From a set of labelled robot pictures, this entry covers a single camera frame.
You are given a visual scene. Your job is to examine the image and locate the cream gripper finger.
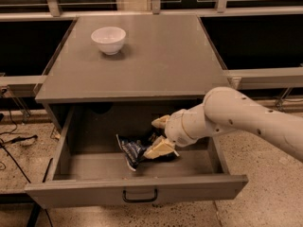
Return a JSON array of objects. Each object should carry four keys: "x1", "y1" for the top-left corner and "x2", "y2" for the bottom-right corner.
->
[
  {"x1": 143, "y1": 136, "x2": 175, "y2": 159},
  {"x1": 151, "y1": 114, "x2": 170, "y2": 129}
]

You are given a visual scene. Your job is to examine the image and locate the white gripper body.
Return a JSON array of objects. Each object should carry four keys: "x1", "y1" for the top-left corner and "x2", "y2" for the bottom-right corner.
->
[{"x1": 165, "y1": 108, "x2": 208, "y2": 147}]

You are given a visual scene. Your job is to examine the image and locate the blue chip bag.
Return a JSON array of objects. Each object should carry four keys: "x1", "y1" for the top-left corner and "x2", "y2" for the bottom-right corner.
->
[{"x1": 116, "y1": 132, "x2": 180, "y2": 172}]

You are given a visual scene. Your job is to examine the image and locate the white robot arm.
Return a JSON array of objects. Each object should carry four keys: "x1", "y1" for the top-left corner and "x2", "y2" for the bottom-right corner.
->
[{"x1": 144, "y1": 87, "x2": 303, "y2": 161}]

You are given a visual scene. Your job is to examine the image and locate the grey drawer cabinet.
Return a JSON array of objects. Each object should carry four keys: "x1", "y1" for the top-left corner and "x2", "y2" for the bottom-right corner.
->
[{"x1": 34, "y1": 14, "x2": 235, "y2": 134}]

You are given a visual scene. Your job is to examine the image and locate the open grey top drawer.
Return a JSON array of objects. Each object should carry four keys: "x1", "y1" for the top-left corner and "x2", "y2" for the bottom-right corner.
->
[{"x1": 25, "y1": 101, "x2": 248, "y2": 208}]

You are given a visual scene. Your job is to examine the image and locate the grey metal railing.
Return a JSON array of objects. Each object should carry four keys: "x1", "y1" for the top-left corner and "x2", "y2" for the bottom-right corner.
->
[{"x1": 0, "y1": 0, "x2": 303, "y2": 98}]

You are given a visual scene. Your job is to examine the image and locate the white ceramic bowl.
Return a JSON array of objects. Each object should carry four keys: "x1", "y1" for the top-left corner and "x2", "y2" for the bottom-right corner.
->
[{"x1": 91, "y1": 26, "x2": 126, "y2": 55}]

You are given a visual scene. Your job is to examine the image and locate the black drawer handle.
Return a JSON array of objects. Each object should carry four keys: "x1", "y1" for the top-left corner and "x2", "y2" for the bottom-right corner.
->
[{"x1": 122, "y1": 189, "x2": 158, "y2": 203}]

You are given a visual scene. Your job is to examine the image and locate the black floor cable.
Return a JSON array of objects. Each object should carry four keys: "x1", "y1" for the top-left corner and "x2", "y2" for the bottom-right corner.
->
[{"x1": 0, "y1": 109, "x2": 40, "y2": 184}]

